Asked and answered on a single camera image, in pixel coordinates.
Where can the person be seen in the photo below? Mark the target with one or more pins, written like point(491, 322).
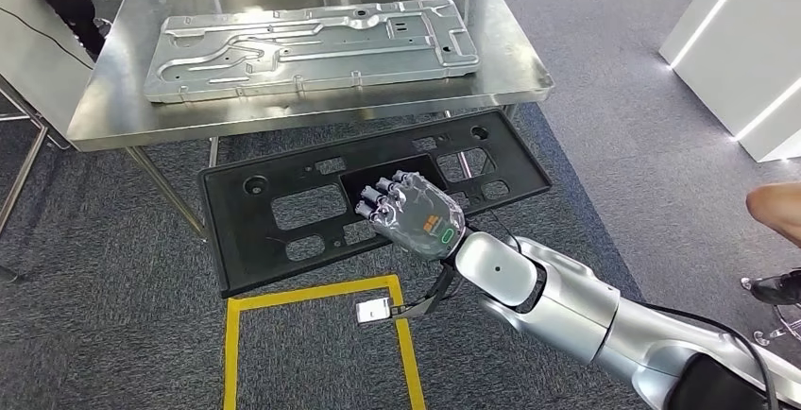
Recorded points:
point(62, 0)
point(779, 204)

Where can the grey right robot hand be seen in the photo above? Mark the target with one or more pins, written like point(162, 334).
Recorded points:
point(419, 219)

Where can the stamped silver metal panel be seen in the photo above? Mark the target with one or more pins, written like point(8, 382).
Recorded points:
point(313, 50)

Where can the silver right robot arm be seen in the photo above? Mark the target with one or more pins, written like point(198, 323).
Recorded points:
point(563, 313)

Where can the white panel with light strips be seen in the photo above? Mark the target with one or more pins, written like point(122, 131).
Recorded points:
point(738, 50)

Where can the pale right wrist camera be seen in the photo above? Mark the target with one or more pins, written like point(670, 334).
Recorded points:
point(372, 311)

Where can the stainless steel workbench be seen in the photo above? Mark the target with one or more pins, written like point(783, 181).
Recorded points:
point(125, 113)

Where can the yellow floor tape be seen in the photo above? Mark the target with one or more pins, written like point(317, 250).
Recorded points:
point(231, 357)

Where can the black plastic plate bracket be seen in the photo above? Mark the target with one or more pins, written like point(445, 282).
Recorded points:
point(250, 257)

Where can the chrome metal frame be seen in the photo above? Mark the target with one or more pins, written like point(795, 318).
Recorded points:
point(31, 163)

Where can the white board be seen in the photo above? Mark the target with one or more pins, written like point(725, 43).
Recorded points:
point(37, 82)

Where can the black stool with chrome base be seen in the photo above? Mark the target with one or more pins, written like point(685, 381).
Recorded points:
point(782, 326)

